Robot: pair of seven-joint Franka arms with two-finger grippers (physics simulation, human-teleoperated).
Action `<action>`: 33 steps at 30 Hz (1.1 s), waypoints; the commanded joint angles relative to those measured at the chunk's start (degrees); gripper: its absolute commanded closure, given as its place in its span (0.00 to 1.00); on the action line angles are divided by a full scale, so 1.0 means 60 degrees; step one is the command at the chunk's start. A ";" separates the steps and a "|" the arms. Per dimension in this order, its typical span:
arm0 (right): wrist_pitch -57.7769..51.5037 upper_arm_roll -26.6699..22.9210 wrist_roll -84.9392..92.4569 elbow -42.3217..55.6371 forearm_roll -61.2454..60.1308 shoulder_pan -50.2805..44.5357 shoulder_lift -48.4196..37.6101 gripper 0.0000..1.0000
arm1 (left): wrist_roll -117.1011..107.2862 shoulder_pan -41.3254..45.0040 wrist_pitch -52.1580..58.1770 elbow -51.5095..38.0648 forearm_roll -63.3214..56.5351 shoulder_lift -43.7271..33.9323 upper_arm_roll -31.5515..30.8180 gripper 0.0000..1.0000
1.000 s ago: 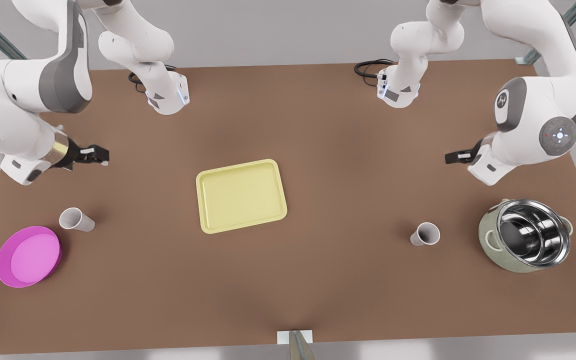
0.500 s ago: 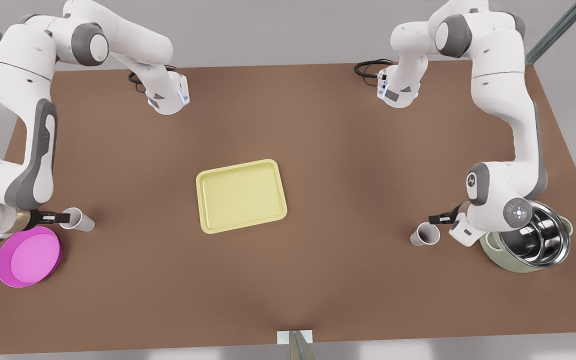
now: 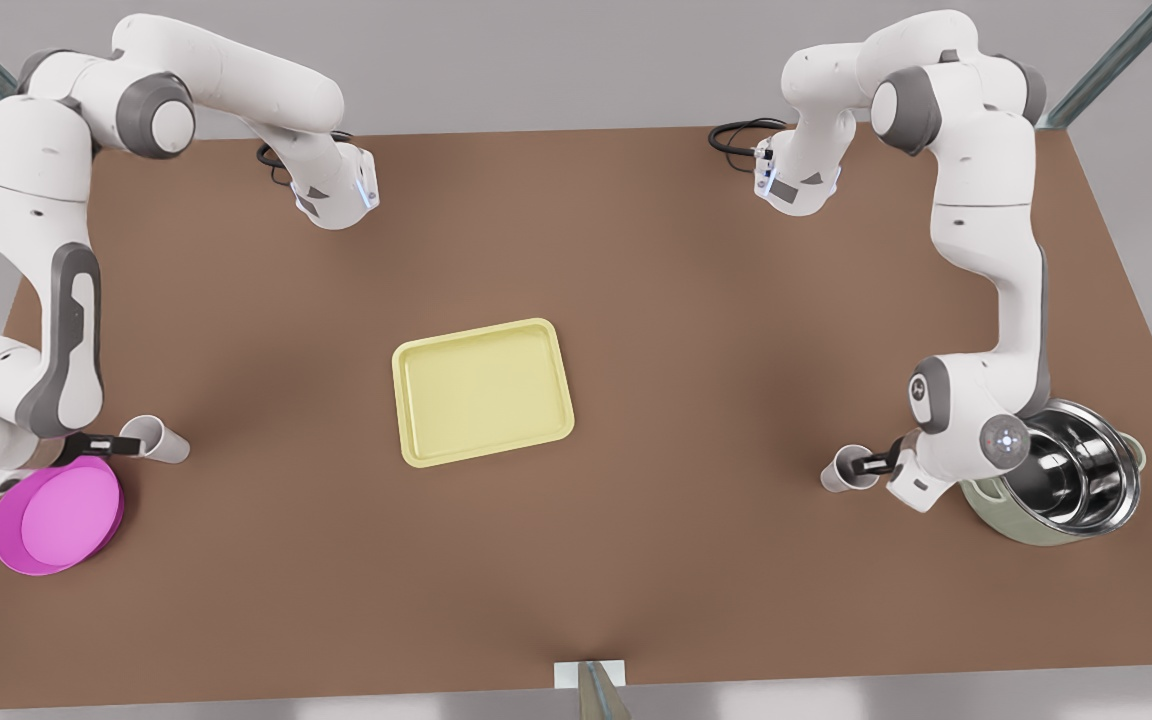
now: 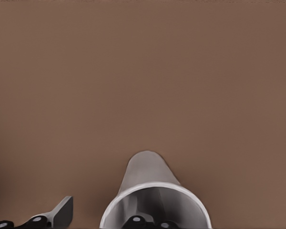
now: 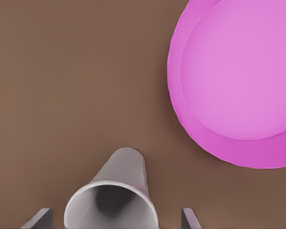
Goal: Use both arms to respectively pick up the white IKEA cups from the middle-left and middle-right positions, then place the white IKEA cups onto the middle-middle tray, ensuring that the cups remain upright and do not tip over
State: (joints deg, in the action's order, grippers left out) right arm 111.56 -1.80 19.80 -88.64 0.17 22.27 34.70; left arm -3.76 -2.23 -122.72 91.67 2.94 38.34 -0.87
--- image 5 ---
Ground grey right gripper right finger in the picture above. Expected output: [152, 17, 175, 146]
[181, 208, 203, 229]

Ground white IKEA cup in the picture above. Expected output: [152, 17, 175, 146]
[63, 147, 158, 229]

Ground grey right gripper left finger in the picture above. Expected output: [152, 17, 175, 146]
[20, 207, 54, 229]

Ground round pink tray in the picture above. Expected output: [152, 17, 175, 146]
[166, 0, 286, 169]

